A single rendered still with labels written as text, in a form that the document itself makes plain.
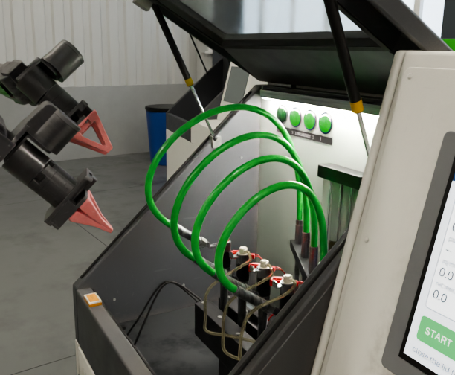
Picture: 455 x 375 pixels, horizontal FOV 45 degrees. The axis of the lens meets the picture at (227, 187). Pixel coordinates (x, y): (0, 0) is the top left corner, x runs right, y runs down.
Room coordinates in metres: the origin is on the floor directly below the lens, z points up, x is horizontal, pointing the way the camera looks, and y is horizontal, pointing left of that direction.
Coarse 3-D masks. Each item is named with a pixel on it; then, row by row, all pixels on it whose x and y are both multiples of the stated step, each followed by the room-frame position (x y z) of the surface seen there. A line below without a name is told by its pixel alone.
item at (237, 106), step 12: (216, 108) 1.12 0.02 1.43; (228, 108) 1.13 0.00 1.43; (240, 108) 1.14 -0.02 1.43; (252, 108) 1.16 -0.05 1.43; (192, 120) 1.09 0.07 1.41; (276, 120) 1.19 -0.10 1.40; (180, 132) 1.08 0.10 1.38; (168, 144) 1.06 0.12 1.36; (156, 156) 1.05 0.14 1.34; (300, 192) 1.22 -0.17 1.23; (300, 204) 1.22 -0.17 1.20; (156, 216) 1.05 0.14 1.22; (300, 216) 1.22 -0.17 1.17
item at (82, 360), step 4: (80, 348) 1.28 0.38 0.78; (80, 352) 1.26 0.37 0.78; (80, 356) 1.26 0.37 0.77; (84, 356) 1.24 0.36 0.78; (80, 360) 1.27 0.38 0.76; (84, 360) 1.23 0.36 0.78; (80, 364) 1.27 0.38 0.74; (84, 364) 1.23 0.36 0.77; (88, 364) 1.20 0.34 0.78; (80, 368) 1.27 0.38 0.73; (84, 368) 1.24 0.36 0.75; (88, 368) 1.19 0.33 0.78; (80, 372) 1.27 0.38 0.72; (84, 372) 1.24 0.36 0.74; (88, 372) 1.20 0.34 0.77; (92, 372) 1.17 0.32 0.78
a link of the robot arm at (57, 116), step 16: (32, 112) 0.87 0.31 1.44; (48, 112) 0.85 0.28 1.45; (64, 112) 0.90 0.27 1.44; (16, 128) 0.86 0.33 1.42; (32, 128) 0.84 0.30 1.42; (48, 128) 0.84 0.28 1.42; (64, 128) 0.85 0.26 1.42; (80, 128) 0.88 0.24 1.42; (0, 144) 0.80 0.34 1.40; (48, 144) 0.84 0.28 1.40; (64, 144) 0.86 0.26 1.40; (0, 160) 0.81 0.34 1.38
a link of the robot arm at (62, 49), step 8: (64, 40) 1.07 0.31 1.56; (56, 48) 1.06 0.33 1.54; (64, 48) 1.06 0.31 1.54; (72, 48) 1.06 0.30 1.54; (48, 56) 1.05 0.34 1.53; (56, 56) 1.05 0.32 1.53; (64, 56) 1.05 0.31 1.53; (72, 56) 1.06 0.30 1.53; (80, 56) 1.07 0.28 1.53; (8, 64) 1.09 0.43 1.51; (16, 64) 1.06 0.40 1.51; (56, 64) 1.04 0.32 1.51; (64, 64) 1.05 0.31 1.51; (72, 64) 1.06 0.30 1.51; (80, 64) 1.08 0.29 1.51; (0, 72) 1.07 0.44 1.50; (8, 72) 1.05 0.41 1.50; (16, 72) 1.05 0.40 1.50; (64, 72) 1.05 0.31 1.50; (72, 72) 1.07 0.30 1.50; (16, 80) 1.05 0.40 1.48; (64, 80) 1.06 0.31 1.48; (32, 104) 1.09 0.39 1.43
